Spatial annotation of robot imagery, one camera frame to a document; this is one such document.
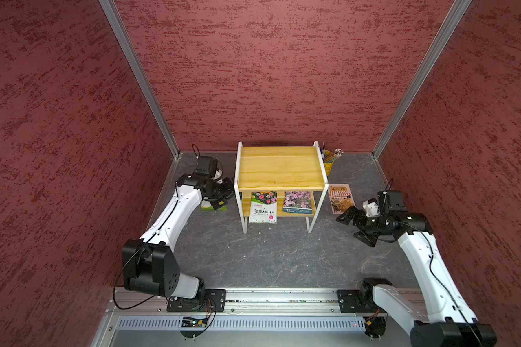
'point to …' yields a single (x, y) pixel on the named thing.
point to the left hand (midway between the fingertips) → (236, 198)
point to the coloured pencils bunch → (330, 157)
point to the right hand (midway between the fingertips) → (343, 230)
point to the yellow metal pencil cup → (328, 165)
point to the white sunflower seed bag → (263, 207)
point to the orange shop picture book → (341, 198)
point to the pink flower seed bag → (297, 202)
